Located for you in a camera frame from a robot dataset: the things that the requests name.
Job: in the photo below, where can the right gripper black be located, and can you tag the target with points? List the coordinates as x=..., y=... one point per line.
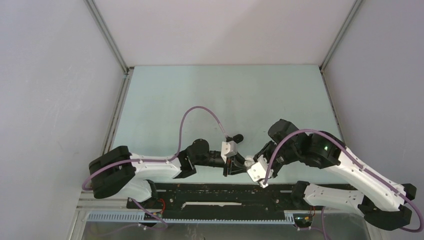
x=265, y=150

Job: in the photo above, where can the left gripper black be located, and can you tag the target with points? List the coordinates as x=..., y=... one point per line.
x=232, y=170

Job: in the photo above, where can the white square charging case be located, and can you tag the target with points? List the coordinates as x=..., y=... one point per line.
x=249, y=161

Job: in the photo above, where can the black oval charging case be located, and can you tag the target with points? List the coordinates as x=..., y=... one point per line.
x=238, y=138

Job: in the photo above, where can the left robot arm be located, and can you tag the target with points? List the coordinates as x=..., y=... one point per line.
x=120, y=173

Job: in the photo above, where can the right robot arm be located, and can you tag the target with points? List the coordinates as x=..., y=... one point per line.
x=382, y=202

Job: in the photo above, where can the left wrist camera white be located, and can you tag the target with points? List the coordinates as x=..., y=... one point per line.
x=228, y=149

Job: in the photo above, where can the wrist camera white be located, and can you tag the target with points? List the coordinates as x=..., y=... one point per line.
x=257, y=172
x=228, y=149

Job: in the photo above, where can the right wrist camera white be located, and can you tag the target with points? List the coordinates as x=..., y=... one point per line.
x=257, y=172

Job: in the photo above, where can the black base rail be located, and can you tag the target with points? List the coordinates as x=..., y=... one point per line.
x=226, y=201

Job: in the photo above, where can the left aluminium frame post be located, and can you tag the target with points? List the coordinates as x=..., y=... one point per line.
x=118, y=82

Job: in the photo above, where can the aluminium frame post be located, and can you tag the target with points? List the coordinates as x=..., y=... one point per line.
x=323, y=67
x=118, y=82

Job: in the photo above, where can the blue-grey cable duct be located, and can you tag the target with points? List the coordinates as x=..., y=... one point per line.
x=141, y=217

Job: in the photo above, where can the right aluminium frame post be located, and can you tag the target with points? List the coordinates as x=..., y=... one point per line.
x=323, y=67

